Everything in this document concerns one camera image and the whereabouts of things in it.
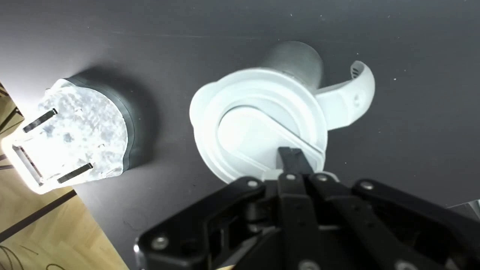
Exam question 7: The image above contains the silver flask with white lid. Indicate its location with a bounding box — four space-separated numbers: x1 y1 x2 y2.
187 40 376 184

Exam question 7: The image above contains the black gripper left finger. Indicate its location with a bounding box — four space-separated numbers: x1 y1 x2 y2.
133 145 301 270

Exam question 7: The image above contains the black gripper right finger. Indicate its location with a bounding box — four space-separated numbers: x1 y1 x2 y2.
295 147 480 270

